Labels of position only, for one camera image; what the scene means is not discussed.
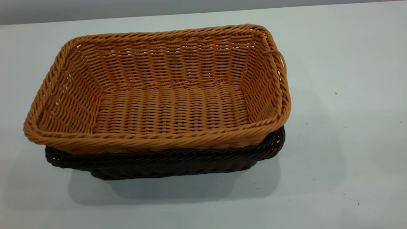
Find orange woven wicker basket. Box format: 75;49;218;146
23;24;292;155

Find black woven wicker basket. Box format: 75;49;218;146
45;126;286;181

